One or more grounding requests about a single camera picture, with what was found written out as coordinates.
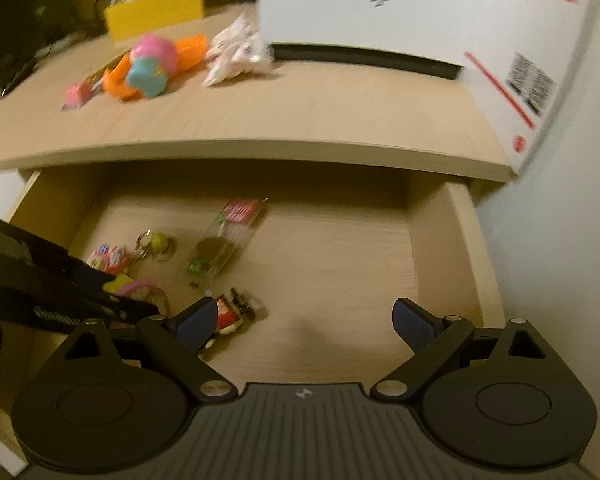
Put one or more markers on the white cardboard box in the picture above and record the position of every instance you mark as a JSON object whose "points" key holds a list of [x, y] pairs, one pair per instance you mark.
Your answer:
{"points": [[430, 10]]}

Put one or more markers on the colourful snack packet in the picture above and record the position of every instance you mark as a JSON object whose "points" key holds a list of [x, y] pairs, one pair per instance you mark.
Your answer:
{"points": [[107, 259]]}

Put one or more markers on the orange plastic piece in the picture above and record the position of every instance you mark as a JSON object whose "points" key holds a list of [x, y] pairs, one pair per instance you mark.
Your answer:
{"points": [[117, 82]]}

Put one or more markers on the wooden nightstand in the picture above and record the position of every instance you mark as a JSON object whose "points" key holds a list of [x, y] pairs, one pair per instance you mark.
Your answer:
{"points": [[305, 110]]}

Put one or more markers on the yellow box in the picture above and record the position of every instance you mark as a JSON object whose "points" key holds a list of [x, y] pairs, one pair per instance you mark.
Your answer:
{"points": [[150, 12]]}

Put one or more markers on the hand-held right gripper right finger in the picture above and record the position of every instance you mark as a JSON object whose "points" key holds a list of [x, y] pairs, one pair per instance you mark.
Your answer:
{"points": [[412, 325]]}

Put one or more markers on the wooden drawer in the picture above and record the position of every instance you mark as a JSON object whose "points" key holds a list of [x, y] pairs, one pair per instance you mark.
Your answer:
{"points": [[330, 260]]}

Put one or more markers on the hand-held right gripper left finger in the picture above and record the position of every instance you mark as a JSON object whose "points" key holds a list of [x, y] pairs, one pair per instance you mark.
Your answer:
{"points": [[200, 320]]}

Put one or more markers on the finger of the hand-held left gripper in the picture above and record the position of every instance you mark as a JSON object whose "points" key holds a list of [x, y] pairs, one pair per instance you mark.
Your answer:
{"points": [[130, 307], [40, 252]]}

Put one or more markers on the clear packet red label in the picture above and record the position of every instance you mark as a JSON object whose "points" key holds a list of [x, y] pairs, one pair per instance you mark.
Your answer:
{"points": [[215, 250]]}

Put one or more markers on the white wrapper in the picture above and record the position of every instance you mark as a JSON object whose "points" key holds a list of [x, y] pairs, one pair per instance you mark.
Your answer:
{"points": [[230, 50]]}

